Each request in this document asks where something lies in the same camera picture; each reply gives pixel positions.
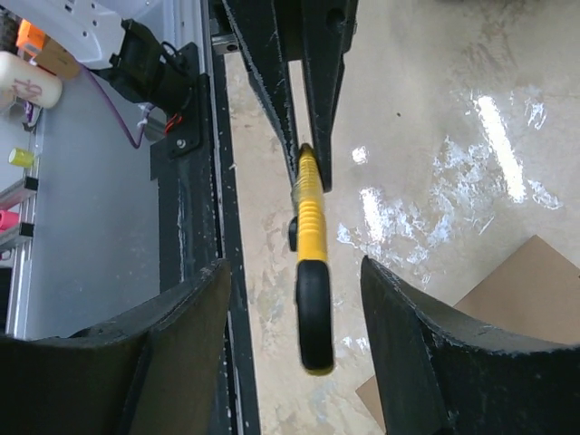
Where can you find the brown cardboard express box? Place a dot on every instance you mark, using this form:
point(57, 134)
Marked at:
point(534, 292)

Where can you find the orange object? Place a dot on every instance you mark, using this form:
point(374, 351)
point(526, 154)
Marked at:
point(30, 38)

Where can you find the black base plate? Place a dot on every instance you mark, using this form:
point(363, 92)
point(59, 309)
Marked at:
point(199, 223)

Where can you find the small yellow cup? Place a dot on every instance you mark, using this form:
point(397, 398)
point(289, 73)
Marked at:
point(21, 158)

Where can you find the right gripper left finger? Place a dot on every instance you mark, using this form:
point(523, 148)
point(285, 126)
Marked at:
point(150, 370)

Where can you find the cream cylinder bottle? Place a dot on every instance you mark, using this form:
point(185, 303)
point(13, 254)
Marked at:
point(29, 82)

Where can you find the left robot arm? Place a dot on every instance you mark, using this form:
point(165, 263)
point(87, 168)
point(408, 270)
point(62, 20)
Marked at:
point(126, 53)

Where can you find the pink object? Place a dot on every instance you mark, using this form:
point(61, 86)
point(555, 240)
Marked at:
point(8, 220)

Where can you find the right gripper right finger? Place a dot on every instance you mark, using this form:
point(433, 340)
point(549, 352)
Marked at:
point(440, 371)

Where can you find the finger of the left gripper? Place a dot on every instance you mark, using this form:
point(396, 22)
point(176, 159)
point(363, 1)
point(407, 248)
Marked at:
point(327, 32)
point(259, 37)

